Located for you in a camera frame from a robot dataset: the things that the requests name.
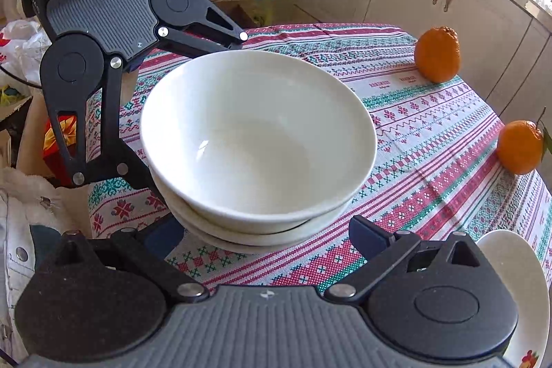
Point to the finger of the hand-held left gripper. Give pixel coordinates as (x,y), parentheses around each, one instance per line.
(111,113)
(194,40)

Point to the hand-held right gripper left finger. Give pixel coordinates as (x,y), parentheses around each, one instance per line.
(159,238)

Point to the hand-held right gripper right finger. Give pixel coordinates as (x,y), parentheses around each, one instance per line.
(368,238)

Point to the white ceramic bowl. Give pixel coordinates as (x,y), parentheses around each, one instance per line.
(241,229)
(241,245)
(258,135)

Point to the white plate with flower print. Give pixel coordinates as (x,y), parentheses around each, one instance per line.
(517,286)

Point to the brown cardboard box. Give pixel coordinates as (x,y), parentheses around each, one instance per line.
(235,12)

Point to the yellow plastic bag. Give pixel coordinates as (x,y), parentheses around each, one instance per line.
(261,8)

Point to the red printed carton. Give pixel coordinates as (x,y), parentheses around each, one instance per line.
(51,161)

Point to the white plastic bag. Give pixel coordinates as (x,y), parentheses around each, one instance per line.
(26,49)

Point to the patterned red green tablecloth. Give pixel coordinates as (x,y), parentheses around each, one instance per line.
(409,161)

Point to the person's white jacket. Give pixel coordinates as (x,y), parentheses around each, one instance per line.
(26,230)

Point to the orange with leaf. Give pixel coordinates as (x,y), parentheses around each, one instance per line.
(519,148)

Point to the orange with bumpy top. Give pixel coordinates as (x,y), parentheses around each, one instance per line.
(437,55)

